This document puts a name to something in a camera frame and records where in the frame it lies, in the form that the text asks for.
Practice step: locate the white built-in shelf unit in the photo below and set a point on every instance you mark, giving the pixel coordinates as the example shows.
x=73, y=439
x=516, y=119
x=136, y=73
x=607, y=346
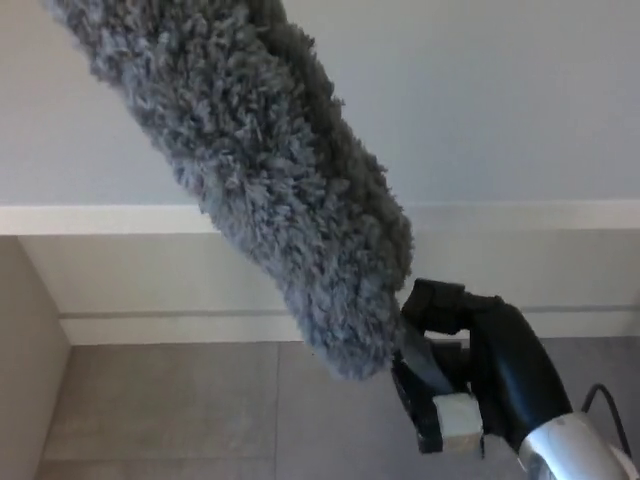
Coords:
x=100, y=220

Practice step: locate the grey fluffy microfibre duster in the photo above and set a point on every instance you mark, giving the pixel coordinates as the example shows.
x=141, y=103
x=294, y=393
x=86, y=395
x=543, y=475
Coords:
x=225, y=150

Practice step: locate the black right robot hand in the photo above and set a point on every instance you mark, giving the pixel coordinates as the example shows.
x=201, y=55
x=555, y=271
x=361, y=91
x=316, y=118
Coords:
x=510, y=360

